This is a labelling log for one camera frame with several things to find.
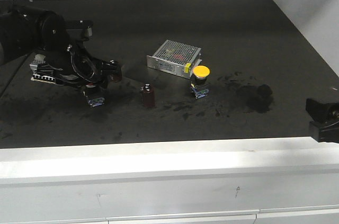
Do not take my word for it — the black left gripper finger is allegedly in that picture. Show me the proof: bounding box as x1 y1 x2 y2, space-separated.
100 60 119 75
90 74 109 89

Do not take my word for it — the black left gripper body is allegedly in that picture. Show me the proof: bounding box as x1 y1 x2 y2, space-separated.
37 44 101 88

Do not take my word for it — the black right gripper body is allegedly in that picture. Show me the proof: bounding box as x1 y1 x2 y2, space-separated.
305 98 338 144

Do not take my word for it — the red mushroom push button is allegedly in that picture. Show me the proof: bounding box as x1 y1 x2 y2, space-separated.
83 84 105 107

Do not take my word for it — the yellow mushroom push button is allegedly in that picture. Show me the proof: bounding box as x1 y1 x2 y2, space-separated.
190 65 210 100

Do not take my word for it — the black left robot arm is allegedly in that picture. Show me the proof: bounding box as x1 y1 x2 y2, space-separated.
1 5 122 88

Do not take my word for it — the rear dark red capacitor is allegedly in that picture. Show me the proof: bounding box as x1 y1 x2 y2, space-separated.
110 72 122 83

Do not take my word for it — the dark red capacitor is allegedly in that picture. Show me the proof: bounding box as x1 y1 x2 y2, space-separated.
140 84 155 108
110 72 122 83

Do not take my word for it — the left metal power supply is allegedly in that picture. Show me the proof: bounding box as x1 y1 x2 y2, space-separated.
30 54 64 86

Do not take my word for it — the metal power supply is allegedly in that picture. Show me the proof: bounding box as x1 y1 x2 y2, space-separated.
147 40 202 79
30 54 64 86

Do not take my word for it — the front dark red capacitor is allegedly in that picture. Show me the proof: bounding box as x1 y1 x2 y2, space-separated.
140 84 155 108

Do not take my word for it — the right metal power supply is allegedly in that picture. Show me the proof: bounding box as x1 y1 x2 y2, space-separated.
147 40 202 79

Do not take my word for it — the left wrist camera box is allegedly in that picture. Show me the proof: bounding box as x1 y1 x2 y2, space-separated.
65 20 93 41

